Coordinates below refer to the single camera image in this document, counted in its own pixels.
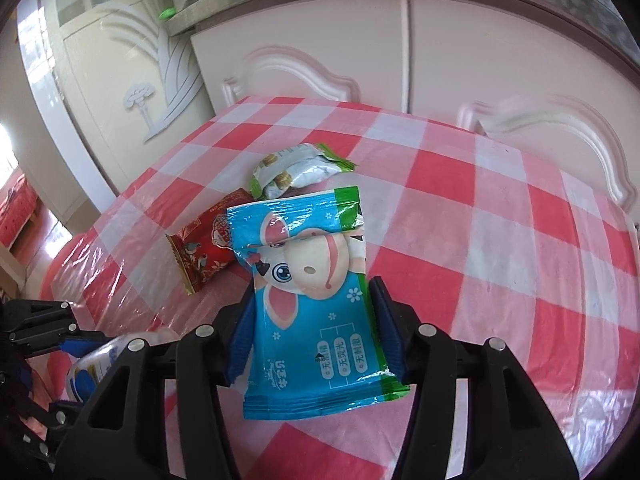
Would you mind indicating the red white checked tablecloth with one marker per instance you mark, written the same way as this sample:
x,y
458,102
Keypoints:
x,y
500,210

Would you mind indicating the white tall cabinet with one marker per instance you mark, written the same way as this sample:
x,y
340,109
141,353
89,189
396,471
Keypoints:
x,y
90,85

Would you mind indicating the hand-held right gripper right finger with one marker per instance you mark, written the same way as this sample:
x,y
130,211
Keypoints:
x,y
395,340

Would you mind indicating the blue wet wipe packet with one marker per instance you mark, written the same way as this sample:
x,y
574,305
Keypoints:
x,y
310,350

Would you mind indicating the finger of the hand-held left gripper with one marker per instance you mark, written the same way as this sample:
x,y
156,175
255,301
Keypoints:
x,y
40,327
35,410

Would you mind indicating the small green object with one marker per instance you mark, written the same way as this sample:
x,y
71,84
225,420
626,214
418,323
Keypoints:
x,y
167,12

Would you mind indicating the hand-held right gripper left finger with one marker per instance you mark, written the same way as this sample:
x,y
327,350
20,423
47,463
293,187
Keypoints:
x,y
240,350

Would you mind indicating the green white snack packet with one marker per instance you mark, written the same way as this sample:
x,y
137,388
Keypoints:
x,y
295,167

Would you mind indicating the white low cabinet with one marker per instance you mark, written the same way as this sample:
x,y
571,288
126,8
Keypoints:
x,y
350,35

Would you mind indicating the bed with red cover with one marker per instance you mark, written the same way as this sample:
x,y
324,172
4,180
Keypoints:
x,y
15,210

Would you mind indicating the red snack packet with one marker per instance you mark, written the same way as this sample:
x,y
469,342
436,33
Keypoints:
x,y
205,245

